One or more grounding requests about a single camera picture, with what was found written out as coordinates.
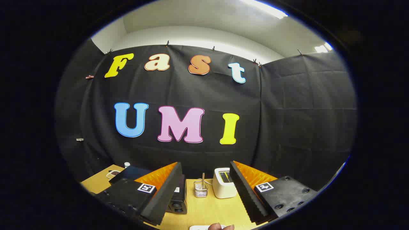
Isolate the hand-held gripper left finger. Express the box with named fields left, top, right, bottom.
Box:
left=95, top=162, right=184, bottom=226

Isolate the black toaster oven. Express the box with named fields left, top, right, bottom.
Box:
left=109, top=165, right=188, bottom=215

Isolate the white bread toaster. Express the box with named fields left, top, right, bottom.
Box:
left=212, top=168, right=239, bottom=199

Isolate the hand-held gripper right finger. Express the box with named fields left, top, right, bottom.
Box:
left=229, top=160, right=317, bottom=224

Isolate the ceiling light panel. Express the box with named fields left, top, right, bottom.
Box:
left=314, top=42, right=333, bottom=53
left=241, top=0, right=289, bottom=19

